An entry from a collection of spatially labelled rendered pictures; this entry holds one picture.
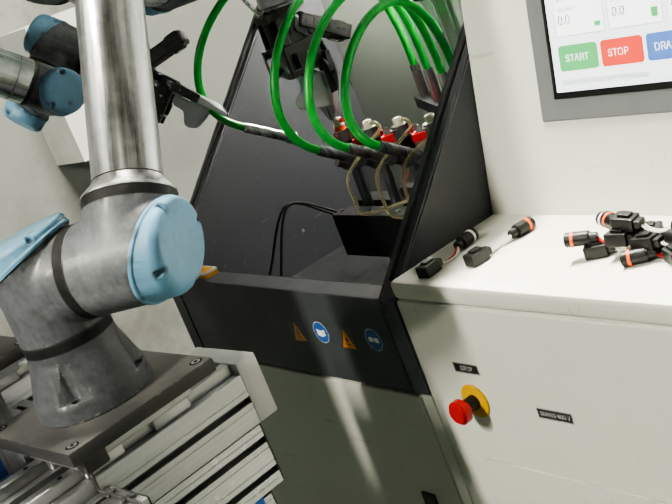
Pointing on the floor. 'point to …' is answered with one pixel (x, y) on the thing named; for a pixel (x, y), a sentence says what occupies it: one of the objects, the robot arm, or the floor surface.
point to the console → (646, 421)
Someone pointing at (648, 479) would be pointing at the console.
